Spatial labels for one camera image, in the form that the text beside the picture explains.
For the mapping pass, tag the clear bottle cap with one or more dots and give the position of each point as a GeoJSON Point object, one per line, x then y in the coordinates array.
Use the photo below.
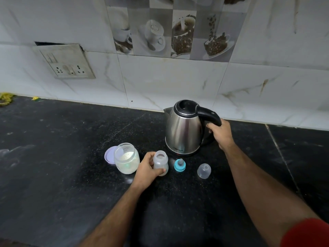
{"type": "Point", "coordinates": [204, 171]}

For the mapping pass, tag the lavender jar lid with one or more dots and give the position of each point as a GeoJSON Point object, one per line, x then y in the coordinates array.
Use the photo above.
{"type": "Point", "coordinates": [110, 155]}

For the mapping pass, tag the blue nipple ring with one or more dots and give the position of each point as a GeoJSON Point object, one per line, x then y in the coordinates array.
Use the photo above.
{"type": "Point", "coordinates": [180, 165]}

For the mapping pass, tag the person's right forearm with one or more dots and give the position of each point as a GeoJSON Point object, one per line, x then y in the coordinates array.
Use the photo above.
{"type": "Point", "coordinates": [264, 195]}

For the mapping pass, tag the person's red shirt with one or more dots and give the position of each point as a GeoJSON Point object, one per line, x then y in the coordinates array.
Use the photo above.
{"type": "Point", "coordinates": [308, 234]}

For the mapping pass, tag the white wall socket plate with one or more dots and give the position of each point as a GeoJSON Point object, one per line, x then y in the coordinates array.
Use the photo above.
{"type": "Point", "coordinates": [65, 61]}

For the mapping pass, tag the pale green measuring scoop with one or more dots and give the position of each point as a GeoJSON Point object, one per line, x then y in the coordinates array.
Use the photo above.
{"type": "Point", "coordinates": [127, 165]}

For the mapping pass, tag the coffee print decorative tile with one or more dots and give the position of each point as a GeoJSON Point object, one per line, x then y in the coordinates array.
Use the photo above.
{"type": "Point", "coordinates": [177, 28]}

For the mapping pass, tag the clear baby bottle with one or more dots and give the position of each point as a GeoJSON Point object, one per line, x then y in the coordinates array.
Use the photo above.
{"type": "Point", "coordinates": [161, 162]}

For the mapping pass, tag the clear jar of white powder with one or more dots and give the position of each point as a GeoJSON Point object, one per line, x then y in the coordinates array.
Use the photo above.
{"type": "Point", "coordinates": [126, 160]}

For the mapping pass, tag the person's left hand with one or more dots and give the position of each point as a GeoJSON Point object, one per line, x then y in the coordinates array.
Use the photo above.
{"type": "Point", "coordinates": [145, 174]}

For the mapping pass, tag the person's left forearm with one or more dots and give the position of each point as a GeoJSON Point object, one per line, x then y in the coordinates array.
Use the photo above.
{"type": "Point", "coordinates": [113, 221]}

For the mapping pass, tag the yellow green scrubber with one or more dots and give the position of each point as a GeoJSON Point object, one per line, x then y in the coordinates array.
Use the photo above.
{"type": "Point", "coordinates": [5, 99]}

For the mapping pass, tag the person's right hand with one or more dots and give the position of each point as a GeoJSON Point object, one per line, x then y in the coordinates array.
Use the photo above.
{"type": "Point", "coordinates": [222, 136]}

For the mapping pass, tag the stainless steel electric kettle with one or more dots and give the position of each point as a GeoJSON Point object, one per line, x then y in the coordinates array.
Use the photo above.
{"type": "Point", "coordinates": [183, 128]}

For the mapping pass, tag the small yellow scrap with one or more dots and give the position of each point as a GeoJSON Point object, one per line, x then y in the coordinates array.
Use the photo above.
{"type": "Point", "coordinates": [35, 98]}

